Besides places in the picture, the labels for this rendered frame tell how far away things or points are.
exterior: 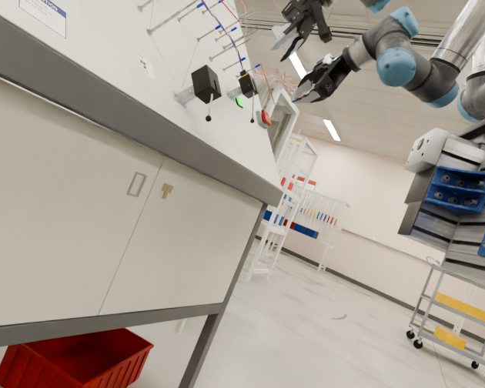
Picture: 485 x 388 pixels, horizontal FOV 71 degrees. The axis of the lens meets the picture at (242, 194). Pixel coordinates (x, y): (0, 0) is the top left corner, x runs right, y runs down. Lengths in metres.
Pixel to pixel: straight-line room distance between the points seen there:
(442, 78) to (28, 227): 0.91
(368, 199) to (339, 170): 1.09
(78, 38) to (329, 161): 9.19
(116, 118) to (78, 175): 0.13
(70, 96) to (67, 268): 0.34
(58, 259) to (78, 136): 0.24
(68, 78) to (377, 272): 8.73
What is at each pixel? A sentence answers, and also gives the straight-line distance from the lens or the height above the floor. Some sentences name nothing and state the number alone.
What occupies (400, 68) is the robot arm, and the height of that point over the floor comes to 1.16.
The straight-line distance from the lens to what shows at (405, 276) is 9.03.
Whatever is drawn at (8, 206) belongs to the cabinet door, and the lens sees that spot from 0.66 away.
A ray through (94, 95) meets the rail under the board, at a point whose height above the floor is 0.84.
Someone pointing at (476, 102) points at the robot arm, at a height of 1.29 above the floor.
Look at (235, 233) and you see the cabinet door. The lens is 1.17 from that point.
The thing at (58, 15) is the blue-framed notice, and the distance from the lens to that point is 0.66.
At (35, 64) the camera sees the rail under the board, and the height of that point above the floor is 0.83.
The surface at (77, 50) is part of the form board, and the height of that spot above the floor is 0.89.
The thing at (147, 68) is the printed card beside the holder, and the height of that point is 0.95.
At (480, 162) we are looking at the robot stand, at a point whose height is 1.07.
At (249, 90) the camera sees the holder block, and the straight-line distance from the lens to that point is 1.11.
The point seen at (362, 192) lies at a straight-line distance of 9.30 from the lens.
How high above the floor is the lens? 0.76
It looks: 2 degrees up
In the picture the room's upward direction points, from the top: 22 degrees clockwise
